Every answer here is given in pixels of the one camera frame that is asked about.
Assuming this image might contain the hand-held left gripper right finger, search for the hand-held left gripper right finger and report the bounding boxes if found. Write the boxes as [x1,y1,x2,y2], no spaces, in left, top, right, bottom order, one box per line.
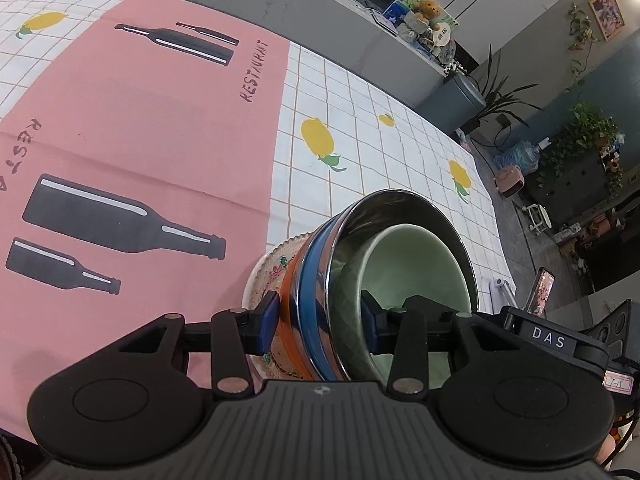
[359,289,508,398]

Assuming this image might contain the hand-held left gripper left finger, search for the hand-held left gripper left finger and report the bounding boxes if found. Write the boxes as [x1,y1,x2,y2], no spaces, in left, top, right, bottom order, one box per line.
[115,290,281,401]

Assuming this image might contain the bushy green cabinet plant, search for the bushy green cabinet plant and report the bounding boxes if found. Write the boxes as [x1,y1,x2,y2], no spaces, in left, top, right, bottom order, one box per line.
[540,102,626,196]

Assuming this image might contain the green bowl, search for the green bowl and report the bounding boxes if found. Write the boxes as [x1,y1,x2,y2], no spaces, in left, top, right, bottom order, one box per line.
[330,224,473,391]

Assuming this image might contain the white small stool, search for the white small stool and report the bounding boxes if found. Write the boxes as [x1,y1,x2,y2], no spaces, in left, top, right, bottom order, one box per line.
[522,204,551,236]

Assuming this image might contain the grey trash bin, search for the grey trash bin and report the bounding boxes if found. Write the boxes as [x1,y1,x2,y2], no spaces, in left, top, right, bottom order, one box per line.
[417,75,488,133]

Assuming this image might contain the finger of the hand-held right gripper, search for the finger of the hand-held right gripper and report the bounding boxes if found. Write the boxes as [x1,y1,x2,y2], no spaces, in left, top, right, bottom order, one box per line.
[401,295,455,314]

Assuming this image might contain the pink small heater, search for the pink small heater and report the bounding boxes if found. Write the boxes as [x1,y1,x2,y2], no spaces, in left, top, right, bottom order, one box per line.
[492,167,526,198]

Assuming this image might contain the blue steel bowl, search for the blue steel bowl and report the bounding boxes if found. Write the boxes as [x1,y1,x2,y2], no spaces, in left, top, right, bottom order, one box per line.
[297,188,478,383]

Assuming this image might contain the white painted plate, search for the white painted plate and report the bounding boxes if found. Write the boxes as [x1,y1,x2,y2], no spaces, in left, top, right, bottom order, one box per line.
[241,255,301,383]

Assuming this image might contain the tall long-leaf floor plant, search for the tall long-leaf floor plant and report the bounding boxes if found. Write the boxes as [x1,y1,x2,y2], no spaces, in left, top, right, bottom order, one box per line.
[470,45,546,131]

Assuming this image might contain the blue water jug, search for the blue water jug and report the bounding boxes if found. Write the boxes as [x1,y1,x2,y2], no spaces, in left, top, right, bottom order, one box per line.
[495,142,543,173]

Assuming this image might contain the teddy bear in cup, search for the teddy bear in cup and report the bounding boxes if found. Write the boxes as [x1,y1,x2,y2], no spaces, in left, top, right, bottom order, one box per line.
[384,0,458,31]

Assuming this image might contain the hanging vine plant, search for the hanging vine plant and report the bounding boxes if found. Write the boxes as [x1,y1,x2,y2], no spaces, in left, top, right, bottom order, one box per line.
[565,2,601,91]

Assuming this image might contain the dark cabinet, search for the dark cabinet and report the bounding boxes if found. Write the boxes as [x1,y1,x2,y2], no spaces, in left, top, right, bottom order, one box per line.
[530,150,616,226]

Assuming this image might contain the pink and white checked tablecloth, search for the pink and white checked tablecloth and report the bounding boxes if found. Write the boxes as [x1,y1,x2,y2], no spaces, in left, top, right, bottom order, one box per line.
[0,0,506,441]

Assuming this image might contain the orange steel bowl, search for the orange steel bowl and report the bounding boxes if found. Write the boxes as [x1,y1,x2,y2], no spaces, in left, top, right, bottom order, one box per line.
[272,222,331,382]

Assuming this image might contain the framed wall picture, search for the framed wall picture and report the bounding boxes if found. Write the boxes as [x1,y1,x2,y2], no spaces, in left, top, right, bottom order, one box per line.
[589,0,626,42]

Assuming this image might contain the phone on stand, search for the phone on stand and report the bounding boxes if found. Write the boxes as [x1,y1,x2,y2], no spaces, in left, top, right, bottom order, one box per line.
[526,267,556,317]

